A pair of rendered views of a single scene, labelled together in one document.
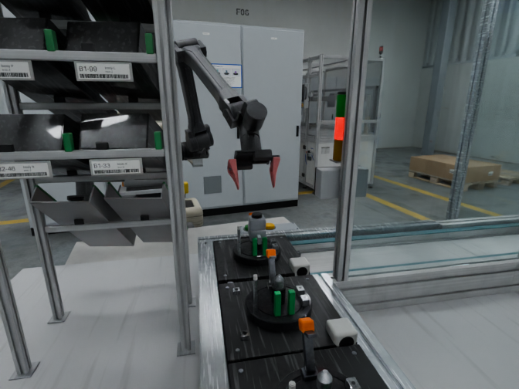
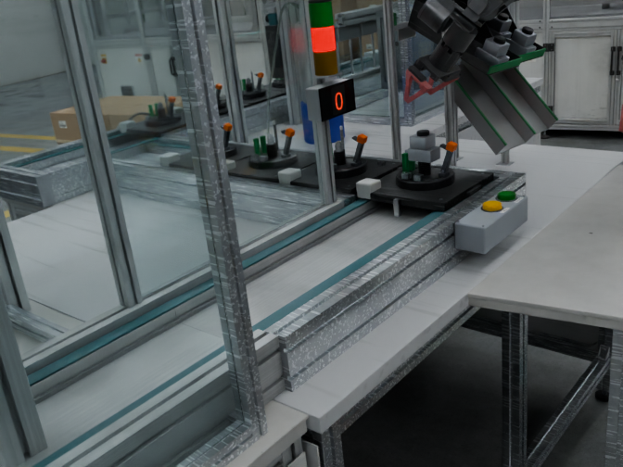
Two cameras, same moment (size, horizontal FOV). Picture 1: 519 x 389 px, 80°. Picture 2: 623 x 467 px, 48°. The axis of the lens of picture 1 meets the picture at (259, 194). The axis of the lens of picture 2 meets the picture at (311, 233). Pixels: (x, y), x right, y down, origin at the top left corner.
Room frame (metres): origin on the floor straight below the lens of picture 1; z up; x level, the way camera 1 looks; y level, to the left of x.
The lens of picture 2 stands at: (1.92, -1.19, 1.49)
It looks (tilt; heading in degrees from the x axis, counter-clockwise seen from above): 21 degrees down; 143
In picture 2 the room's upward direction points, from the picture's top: 6 degrees counter-clockwise
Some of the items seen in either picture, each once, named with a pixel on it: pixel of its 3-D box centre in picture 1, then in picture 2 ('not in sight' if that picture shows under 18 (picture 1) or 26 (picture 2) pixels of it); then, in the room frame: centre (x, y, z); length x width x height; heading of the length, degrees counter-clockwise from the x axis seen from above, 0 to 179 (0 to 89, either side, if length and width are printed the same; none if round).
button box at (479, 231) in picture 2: (269, 235); (492, 220); (1.05, -0.04, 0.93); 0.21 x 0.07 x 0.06; 101
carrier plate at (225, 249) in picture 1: (256, 257); (425, 184); (0.82, 0.01, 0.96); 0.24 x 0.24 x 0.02; 11
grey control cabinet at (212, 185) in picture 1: (206, 126); not in sight; (4.00, 0.67, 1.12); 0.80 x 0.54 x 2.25; 109
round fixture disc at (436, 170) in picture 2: (256, 251); (425, 177); (0.82, 0.01, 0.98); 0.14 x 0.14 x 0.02
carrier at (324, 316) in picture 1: (279, 291); (339, 155); (0.57, -0.04, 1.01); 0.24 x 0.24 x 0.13; 11
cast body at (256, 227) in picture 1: (257, 226); (420, 145); (0.81, 0.01, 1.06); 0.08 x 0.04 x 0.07; 9
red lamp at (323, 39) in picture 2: (345, 128); (323, 38); (0.74, -0.20, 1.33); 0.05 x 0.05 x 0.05
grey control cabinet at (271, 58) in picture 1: (266, 124); not in sight; (4.27, -0.09, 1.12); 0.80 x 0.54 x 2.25; 109
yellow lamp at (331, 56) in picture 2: (344, 150); (325, 62); (0.74, -0.20, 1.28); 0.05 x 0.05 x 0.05
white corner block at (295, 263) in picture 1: (299, 268); (368, 188); (0.74, -0.11, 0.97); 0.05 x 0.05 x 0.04; 11
